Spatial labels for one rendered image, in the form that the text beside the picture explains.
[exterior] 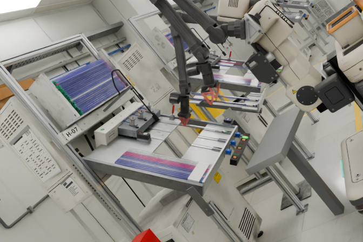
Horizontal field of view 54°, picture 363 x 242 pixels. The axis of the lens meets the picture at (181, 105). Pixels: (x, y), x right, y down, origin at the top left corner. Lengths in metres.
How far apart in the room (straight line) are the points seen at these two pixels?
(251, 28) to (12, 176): 2.58
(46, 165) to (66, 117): 0.32
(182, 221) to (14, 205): 1.81
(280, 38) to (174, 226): 1.12
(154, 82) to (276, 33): 1.73
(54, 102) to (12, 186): 1.51
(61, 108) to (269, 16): 1.23
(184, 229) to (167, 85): 1.61
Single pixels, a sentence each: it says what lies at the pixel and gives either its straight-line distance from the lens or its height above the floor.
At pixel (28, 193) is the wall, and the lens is 3.55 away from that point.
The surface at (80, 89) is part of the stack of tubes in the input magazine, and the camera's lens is 2.23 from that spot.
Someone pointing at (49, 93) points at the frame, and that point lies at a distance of 2.16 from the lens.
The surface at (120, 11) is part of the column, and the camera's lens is 5.59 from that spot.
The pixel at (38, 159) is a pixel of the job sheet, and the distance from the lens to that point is 2.29.
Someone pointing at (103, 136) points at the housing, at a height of 1.22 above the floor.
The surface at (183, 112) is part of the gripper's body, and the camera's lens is 2.28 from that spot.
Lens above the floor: 1.17
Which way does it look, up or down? 3 degrees down
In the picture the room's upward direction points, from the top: 39 degrees counter-clockwise
